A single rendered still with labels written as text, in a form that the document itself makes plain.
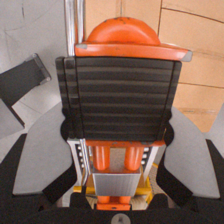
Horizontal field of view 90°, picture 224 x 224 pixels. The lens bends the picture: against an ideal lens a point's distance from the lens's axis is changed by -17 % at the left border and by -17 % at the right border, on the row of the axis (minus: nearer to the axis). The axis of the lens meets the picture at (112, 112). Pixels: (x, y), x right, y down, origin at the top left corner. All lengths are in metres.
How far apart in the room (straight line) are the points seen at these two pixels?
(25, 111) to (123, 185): 1.79
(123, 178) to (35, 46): 1.44
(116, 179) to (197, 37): 0.82
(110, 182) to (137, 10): 0.73
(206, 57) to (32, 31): 1.45
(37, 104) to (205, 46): 1.69
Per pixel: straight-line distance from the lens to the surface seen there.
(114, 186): 0.20
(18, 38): 1.61
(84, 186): 0.24
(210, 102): 1.10
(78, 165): 1.28
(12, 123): 0.92
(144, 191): 0.54
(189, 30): 0.85
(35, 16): 1.49
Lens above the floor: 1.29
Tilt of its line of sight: 57 degrees down
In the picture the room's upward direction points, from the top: 178 degrees counter-clockwise
